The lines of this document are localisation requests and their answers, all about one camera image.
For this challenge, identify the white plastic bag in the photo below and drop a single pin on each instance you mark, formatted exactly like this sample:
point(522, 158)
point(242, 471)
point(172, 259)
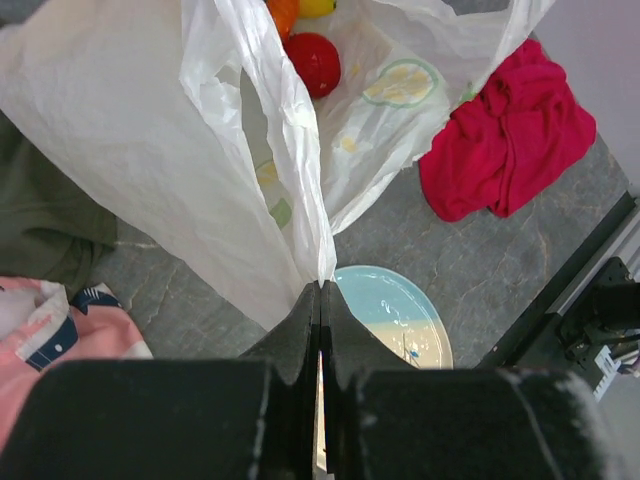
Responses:
point(188, 121)

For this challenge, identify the pink patterned cloth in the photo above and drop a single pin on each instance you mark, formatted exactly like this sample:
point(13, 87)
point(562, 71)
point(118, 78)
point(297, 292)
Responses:
point(41, 327)

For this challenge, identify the yellow fake pepper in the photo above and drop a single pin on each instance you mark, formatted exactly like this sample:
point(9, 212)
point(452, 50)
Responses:
point(310, 9)

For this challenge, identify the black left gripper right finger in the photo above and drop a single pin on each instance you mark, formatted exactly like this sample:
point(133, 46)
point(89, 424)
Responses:
point(385, 419)

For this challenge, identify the orange fake persimmon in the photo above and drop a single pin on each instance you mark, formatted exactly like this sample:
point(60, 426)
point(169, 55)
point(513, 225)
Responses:
point(284, 14)

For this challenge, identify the red fake apple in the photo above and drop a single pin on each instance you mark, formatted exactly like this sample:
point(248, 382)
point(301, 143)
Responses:
point(317, 62)

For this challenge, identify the light blue ceramic plate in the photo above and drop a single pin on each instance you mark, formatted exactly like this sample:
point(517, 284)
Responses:
point(398, 313)

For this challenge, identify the olive green cloth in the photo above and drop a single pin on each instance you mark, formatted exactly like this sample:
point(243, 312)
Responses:
point(50, 228)

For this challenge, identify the magenta red cloth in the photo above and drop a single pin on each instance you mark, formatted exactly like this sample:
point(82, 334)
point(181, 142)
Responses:
point(515, 138)

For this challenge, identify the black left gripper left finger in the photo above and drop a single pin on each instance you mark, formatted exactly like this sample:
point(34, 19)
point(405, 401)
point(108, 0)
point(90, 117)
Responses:
point(252, 417)

